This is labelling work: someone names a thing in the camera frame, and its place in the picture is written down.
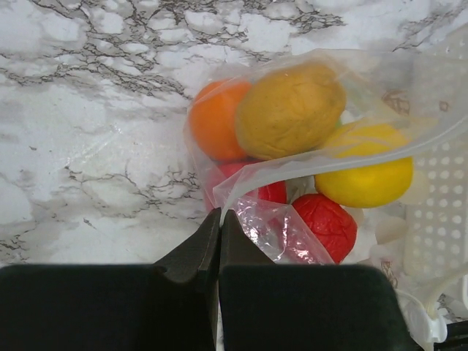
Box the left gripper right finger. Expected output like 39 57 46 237
219 211 413 350

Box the white perforated plastic basket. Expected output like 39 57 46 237
404 43 467 282

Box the orange yellow toy potato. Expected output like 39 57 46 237
235 62 347 160

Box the orange toy fruit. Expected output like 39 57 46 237
189 80 252 162

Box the clear zip top bag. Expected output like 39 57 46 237
184 48 468 351

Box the small red toy fruit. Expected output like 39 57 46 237
292 194 358 264

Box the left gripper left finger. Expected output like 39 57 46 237
1 209 221 350

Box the yellow toy lemon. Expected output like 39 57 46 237
314 122 414 208

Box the red toy apple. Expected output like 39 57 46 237
203 161 287 212

